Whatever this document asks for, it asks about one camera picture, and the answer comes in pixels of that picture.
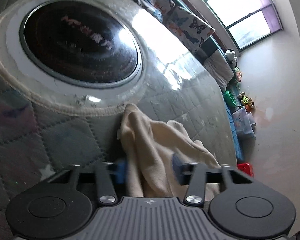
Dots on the grey plain cushion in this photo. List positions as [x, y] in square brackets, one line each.
[219, 69]

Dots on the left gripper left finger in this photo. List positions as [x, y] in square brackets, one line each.
[75, 185]

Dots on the butterfly print cushion right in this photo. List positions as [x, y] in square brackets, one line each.
[189, 29]

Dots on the green plastic bowl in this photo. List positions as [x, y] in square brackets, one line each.
[230, 99]

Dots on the black round induction cooktop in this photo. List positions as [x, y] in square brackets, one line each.
[80, 44]

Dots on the blue sofa blanket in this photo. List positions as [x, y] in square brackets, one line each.
[237, 145]

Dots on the yellow green plush toy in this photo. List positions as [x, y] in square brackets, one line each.
[246, 102]

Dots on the cream knit sweater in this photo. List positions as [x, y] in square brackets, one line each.
[150, 146]

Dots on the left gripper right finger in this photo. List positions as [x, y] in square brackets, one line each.
[197, 175]

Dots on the red plastic stool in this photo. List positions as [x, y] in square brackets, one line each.
[246, 168]

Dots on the black white plush toy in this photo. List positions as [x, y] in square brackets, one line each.
[231, 58]

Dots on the clear plastic storage box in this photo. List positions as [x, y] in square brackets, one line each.
[244, 123]

